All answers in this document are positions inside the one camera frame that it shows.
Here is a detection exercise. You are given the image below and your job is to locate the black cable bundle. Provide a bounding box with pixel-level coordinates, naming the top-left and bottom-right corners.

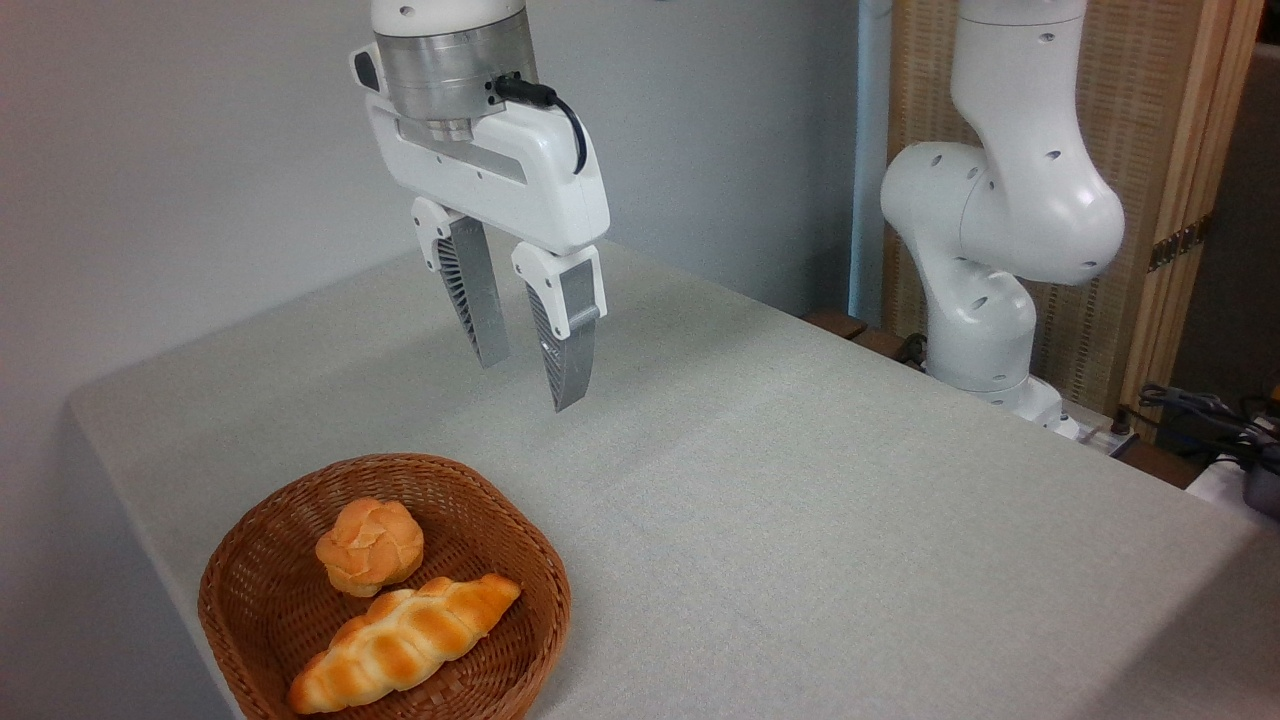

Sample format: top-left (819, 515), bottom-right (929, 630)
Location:
top-left (1138, 383), bottom-right (1280, 473)

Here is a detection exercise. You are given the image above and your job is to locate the wooden folding screen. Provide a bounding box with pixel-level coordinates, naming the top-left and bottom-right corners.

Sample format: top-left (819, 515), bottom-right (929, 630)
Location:
top-left (884, 0), bottom-right (1267, 433)

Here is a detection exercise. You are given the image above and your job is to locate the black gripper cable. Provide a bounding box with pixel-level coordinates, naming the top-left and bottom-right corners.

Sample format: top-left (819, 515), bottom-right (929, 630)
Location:
top-left (490, 74), bottom-right (590, 177)

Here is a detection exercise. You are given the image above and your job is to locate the grey tablecloth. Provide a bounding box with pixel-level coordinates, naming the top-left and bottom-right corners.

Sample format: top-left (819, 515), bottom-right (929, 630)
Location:
top-left (67, 232), bottom-right (1280, 720)

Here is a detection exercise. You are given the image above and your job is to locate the brown wicker basket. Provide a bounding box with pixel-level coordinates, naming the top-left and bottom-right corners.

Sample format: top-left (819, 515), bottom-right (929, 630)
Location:
top-left (197, 453), bottom-right (573, 720)

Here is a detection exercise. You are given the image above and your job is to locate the long twisted bread loaf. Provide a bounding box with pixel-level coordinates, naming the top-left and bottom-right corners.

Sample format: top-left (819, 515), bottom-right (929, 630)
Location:
top-left (288, 573), bottom-right (523, 716)

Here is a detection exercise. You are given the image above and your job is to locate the brass screen hinge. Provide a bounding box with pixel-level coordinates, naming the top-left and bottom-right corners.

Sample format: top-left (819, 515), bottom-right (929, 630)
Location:
top-left (1148, 214), bottom-right (1213, 273)

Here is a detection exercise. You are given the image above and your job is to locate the round orange bread roll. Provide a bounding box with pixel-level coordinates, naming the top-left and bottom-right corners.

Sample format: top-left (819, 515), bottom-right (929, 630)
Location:
top-left (315, 497), bottom-right (426, 599)

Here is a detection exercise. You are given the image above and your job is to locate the white vertical pipe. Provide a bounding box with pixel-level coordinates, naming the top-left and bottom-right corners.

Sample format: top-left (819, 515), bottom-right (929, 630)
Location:
top-left (848, 0), bottom-right (894, 327)

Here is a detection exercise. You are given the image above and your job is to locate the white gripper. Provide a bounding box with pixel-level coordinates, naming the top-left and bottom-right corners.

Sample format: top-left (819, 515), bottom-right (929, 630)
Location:
top-left (350, 42), bottom-right (612, 414)

